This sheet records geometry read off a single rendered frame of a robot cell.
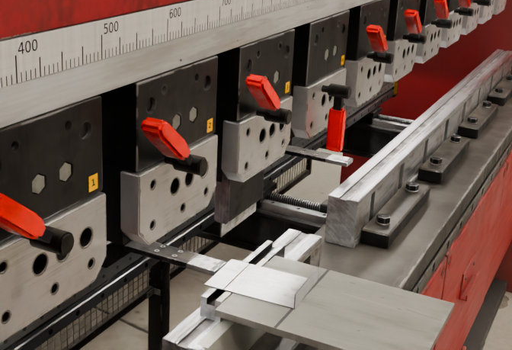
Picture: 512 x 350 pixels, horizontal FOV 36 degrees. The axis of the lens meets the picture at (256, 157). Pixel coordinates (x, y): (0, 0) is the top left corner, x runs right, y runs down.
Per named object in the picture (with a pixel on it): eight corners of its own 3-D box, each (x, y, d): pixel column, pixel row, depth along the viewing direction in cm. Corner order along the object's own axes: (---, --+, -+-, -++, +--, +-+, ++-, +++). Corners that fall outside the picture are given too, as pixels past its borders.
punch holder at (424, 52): (420, 65, 161) (430, -18, 156) (380, 59, 165) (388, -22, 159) (439, 52, 174) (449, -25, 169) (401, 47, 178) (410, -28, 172)
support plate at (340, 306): (417, 379, 91) (417, 371, 90) (214, 316, 101) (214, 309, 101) (453, 309, 106) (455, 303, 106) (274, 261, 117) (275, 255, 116)
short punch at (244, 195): (227, 239, 102) (230, 169, 99) (213, 235, 103) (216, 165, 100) (261, 213, 111) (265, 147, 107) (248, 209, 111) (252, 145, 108)
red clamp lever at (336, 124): (341, 154, 113) (347, 88, 110) (315, 149, 115) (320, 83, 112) (346, 151, 115) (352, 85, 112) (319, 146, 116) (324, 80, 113)
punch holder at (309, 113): (304, 142, 110) (313, 23, 105) (249, 131, 114) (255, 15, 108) (342, 117, 123) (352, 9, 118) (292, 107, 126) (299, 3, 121)
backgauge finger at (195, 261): (198, 297, 107) (199, 263, 105) (44, 250, 117) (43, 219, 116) (239, 262, 117) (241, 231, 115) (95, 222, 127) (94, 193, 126)
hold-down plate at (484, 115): (476, 139, 217) (478, 129, 216) (456, 136, 219) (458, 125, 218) (497, 113, 243) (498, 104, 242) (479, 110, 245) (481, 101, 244)
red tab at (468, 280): (466, 301, 198) (470, 276, 196) (458, 299, 199) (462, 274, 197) (478, 277, 211) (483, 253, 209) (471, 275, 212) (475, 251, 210)
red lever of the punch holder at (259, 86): (270, 73, 86) (293, 113, 94) (235, 68, 87) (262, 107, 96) (264, 88, 85) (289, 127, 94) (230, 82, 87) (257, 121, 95)
